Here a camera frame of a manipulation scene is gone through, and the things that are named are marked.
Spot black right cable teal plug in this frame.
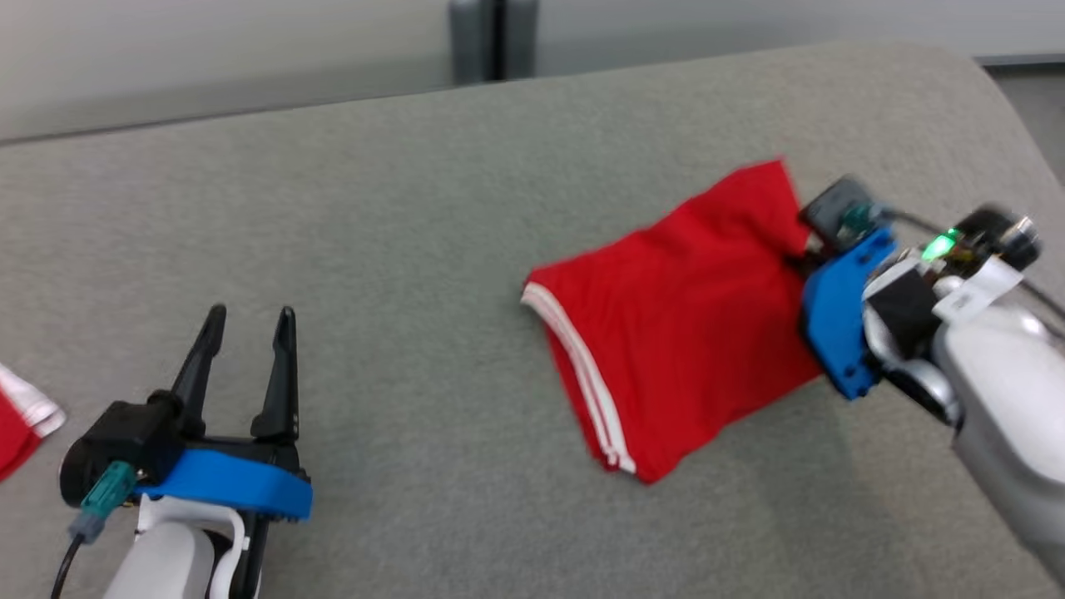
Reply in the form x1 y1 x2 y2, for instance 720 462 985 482
840 204 1065 321

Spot grey partition post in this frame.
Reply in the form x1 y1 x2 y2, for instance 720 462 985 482
449 0 540 84

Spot grey wall baseboard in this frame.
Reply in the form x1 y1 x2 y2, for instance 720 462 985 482
973 52 1065 67

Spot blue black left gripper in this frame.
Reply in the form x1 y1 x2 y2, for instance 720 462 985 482
137 304 315 523

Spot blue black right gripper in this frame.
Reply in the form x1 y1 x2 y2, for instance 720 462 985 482
790 225 943 402

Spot red white lettered t-shirt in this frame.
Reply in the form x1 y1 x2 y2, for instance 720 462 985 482
522 158 825 485

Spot white right cable tag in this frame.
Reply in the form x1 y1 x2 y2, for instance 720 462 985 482
932 256 1026 327

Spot black left cable teal plug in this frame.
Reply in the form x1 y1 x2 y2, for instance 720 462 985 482
50 462 136 599

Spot black cable teal plug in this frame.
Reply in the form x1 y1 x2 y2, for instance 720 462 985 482
840 204 1065 321
50 462 136 599

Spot red shorts with white stripe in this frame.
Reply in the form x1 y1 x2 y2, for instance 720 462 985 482
0 364 66 483

